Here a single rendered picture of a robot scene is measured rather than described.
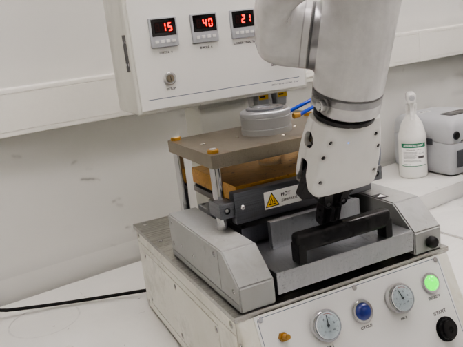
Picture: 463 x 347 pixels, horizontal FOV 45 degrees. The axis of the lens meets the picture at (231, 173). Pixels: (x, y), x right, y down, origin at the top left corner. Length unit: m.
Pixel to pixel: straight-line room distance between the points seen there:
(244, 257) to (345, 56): 0.27
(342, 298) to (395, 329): 0.09
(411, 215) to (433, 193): 0.75
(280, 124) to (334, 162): 0.18
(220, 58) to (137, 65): 0.15
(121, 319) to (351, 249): 0.55
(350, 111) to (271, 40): 0.12
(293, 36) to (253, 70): 0.38
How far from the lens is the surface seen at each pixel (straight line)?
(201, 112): 1.00
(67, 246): 1.37
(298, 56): 0.64
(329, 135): 0.67
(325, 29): 0.63
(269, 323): 0.72
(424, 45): 1.96
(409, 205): 0.86
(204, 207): 0.92
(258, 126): 0.85
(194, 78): 0.96
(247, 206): 0.77
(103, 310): 1.21
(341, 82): 0.65
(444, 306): 0.86
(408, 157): 1.72
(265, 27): 0.61
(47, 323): 1.21
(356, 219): 0.76
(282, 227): 0.78
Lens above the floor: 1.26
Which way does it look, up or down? 14 degrees down
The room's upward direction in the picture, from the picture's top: 7 degrees counter-clockwise
